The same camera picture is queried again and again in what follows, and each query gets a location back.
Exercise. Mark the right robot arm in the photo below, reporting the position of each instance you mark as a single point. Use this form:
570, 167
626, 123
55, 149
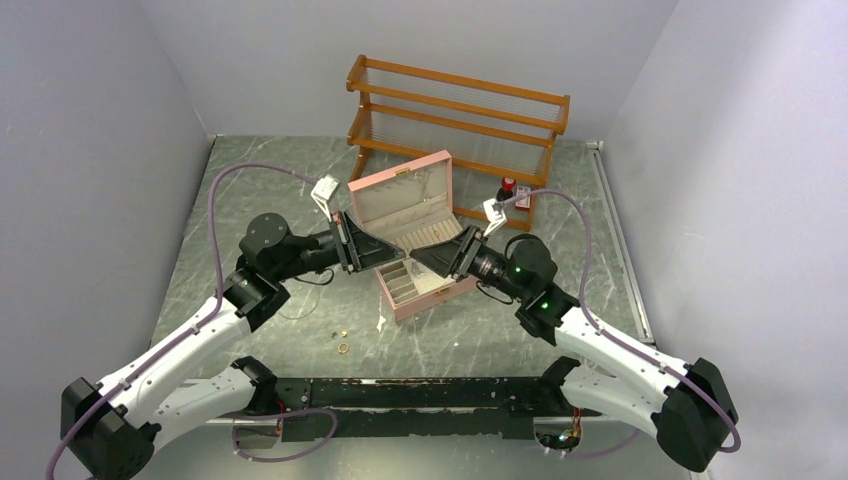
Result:
685, 406

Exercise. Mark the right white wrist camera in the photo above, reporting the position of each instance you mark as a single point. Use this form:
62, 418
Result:
494, 211

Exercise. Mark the pink jewelry box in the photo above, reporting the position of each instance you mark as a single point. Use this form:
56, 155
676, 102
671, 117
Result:
411, 206

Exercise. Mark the small red white box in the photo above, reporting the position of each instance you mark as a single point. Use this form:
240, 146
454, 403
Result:
523, 199

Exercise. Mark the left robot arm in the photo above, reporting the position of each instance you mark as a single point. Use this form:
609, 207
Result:
116, 425

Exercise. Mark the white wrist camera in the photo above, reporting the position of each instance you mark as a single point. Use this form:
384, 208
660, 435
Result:
322, 194
494, 211

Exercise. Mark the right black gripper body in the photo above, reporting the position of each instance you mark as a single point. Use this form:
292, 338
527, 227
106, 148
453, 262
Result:
475, 257

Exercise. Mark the wooden two-tier shelf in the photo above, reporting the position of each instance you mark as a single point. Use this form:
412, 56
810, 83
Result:
490, 128

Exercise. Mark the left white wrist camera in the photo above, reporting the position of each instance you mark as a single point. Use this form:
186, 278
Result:
322, 194

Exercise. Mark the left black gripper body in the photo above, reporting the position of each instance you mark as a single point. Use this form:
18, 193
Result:
331, 249

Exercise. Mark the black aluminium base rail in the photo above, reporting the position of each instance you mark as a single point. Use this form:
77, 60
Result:
512, 408

